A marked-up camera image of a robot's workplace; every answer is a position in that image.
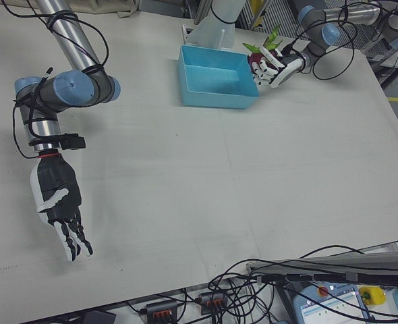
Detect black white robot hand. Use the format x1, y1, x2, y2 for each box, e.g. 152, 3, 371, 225
28, 153, 94, 263

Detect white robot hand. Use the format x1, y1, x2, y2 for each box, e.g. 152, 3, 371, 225
252, 47, 305, 89

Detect pink dragon fruit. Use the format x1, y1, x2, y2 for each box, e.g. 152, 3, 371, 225
242, 25, 283, 74

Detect light blue plastic bin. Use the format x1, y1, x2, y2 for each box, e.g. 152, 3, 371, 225
175, 45, 260, 111

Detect black flat device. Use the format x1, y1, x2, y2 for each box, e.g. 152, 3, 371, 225
73, 309, 118, 324

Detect black hub orange ports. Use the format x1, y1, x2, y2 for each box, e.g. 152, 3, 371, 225
146, 301, 180, 322
198, 291, 229, 314

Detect beige cloth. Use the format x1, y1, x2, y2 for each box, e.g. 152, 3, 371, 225
92, 0, 141, 18

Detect blue gray teach pendant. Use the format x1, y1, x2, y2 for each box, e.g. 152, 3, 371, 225
288, 281, 370, 324

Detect yellow toy bell pepper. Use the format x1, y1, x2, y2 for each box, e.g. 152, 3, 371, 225
358, 286, 388, 306

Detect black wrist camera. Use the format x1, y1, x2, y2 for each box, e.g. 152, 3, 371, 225
57, 134, 86, 151

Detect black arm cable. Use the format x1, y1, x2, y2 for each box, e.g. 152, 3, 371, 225
0, 0, 111, 159
281, 0, 398, 81

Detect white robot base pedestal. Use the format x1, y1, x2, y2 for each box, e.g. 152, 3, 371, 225
181, 0, 251, 51

